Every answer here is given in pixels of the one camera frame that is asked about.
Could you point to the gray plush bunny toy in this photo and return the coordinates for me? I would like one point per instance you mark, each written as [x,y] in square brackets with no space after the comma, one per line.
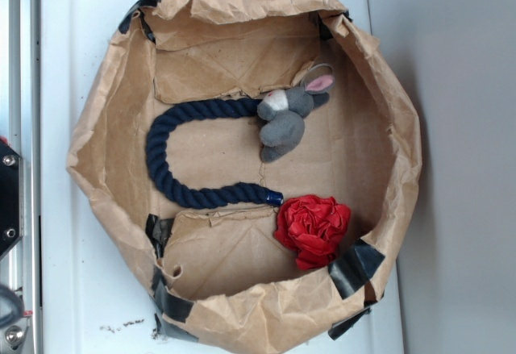
[284,112]

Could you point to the crumpled red paper ball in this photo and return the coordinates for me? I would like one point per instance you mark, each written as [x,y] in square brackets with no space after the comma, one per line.
[312,227]

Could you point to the brown paper bag tray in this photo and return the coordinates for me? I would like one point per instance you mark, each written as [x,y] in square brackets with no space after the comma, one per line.
[219,276]

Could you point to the white plastic tray base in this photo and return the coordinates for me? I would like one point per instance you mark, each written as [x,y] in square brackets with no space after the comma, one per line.
[92,302]

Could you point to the black bracket plate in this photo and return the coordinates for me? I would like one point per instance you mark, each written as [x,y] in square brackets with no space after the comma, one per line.
[10,198]

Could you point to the metal frame rail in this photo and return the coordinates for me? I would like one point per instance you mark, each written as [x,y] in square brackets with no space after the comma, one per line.
[21,310]

